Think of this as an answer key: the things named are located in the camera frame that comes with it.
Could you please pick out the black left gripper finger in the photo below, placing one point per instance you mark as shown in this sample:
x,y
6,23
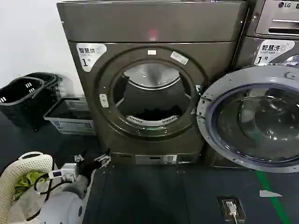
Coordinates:
x,y
102,160
80,157

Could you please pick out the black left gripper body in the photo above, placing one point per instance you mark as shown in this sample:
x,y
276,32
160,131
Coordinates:
x,y
87,166

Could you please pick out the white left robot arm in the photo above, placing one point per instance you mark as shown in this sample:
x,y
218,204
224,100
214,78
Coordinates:
x,y
60,207

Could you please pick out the grey crate with white label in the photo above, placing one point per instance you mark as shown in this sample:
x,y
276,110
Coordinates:
x,y
70,121

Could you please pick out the green cloth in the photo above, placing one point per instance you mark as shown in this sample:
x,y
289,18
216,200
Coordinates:
x,y
25,180

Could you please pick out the dark clothes in drum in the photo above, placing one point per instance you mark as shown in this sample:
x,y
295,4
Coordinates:
x,y
154,112

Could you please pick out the white perforated laundry basket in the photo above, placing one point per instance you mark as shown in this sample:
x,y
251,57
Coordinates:
x,y
9,179

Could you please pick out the black plastic laundry basket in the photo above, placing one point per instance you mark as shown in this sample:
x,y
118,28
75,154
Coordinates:
x,y
16,102
50,81

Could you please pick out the black floor socket box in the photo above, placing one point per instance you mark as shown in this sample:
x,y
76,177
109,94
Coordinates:
x,y
231,210

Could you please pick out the round glass dryer door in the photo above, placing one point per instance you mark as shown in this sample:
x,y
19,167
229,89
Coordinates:
x,y
236,121

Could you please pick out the grey dryer with round opening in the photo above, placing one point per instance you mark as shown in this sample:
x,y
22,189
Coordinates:
x,y
163,28

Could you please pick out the white paper scrap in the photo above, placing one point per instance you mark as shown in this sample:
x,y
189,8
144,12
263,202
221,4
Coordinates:
x,y
268,193

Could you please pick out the green floor tape strip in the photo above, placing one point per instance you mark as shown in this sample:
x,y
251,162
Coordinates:
x,y
268,193

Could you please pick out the grey washing machine with drawer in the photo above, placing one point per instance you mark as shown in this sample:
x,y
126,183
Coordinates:
x,y
275,37

